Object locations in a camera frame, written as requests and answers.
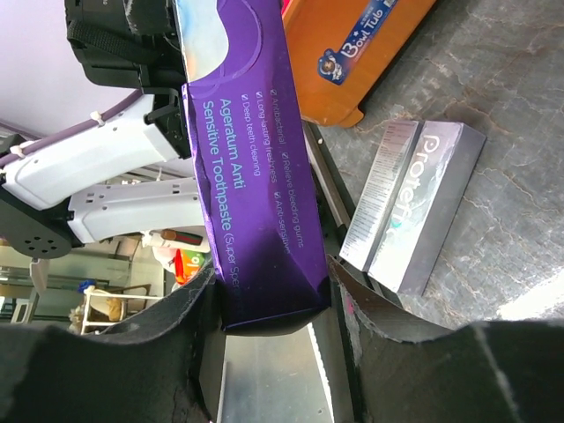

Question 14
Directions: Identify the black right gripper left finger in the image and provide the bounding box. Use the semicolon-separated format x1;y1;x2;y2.
1;265;225;422

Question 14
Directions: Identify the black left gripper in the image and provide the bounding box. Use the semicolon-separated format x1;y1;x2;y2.
63;0;189;96

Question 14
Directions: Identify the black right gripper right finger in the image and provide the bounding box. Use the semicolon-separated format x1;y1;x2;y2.
328;258;563;422

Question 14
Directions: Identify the purple toothpaste box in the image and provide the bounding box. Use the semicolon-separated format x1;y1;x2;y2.
175;1;330;336

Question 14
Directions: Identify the silver Protefix toothpaste box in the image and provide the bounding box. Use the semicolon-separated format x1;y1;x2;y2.
368;121;486;295

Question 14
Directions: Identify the silver plain toothpaste box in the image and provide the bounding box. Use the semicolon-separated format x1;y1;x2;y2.
339;121;422;271

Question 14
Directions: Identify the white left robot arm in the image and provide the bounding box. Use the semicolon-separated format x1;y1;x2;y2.
1;1;210;262

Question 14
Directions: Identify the orange plastic basket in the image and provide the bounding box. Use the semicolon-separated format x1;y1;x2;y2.
282;0;436;128

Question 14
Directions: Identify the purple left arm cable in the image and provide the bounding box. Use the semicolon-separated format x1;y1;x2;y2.
0;90;142;164

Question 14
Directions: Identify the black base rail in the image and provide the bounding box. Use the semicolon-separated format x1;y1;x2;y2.
302;121;355;249

